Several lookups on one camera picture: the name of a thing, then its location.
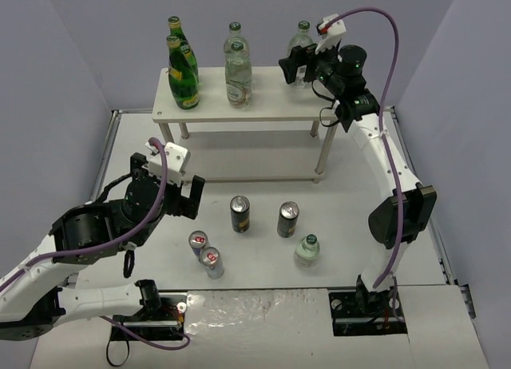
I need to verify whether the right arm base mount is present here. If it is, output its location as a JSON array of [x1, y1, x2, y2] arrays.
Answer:
[[328, 289, 408, 337]]

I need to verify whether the green glass bottle front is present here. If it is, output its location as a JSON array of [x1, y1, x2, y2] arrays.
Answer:
[[166, 35, 200, 110]]

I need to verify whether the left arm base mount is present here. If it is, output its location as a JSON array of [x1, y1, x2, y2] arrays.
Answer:
[[113, 292, 188, 343]]

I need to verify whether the black can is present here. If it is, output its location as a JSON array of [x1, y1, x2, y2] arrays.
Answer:
[[230, 196, 250, 233], [277, 201, 299, 238]]

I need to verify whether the black can left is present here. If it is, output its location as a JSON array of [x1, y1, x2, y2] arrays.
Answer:
[[230, 196, 250, 233]]

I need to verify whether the silver red can rear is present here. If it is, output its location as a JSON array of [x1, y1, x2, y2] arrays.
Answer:
[[188, 230, 209, 263]]

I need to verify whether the silver red can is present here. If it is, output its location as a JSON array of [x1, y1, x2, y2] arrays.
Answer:
[[188, 230, 209, 263], [200, 247, 224, 280]]

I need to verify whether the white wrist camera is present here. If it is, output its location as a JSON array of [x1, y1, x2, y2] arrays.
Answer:
[[146, 137, 191, 186], [315, 14, 347, 54]]

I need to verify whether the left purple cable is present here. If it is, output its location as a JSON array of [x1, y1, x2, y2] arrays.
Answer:
[[0, 137, 192, 350]]

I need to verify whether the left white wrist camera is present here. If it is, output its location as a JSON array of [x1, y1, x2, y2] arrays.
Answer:
[[146, 137, 191, 186]]

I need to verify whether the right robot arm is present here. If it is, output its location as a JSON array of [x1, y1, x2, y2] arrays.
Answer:
[[279, 44, 437, 316]]

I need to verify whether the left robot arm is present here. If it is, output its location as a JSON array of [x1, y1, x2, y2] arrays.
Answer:
[[1, 153, 205, 341]]

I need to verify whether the clear bottle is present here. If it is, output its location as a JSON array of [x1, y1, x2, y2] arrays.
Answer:
[[294, 233, 320, 268], [225, 41, 252, 109], [287, 20, 314, 88], [224, 22, 250, 64]]

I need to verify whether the silver red can front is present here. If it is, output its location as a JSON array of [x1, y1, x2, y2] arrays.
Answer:
[[200, 247, 224, 280]]

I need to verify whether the green glass bottle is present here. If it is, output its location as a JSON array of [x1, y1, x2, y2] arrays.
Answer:
[[166, 35, 200, 110], [168, 15, 199, 80]]

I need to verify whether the left metal table rail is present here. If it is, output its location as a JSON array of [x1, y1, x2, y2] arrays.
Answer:
[[90, 110, 121, 201]]

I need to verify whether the white two-tier shelf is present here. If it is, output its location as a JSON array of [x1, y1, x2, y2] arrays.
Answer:
[[153, 66, 336, 183]]

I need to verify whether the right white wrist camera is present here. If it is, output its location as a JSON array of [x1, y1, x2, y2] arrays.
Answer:
[[315, 14, 347, 54]]

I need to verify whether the black can right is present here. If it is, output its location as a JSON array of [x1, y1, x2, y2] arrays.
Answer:
[[277, 201, 299, 238]]

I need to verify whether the metal table rail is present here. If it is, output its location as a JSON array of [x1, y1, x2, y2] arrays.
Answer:
[[90, 110, 121, 201], [386, 105, 477, 322]]

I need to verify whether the right metal table rail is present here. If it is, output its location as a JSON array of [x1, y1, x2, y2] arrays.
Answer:
[[386, 105, 477, 322]]

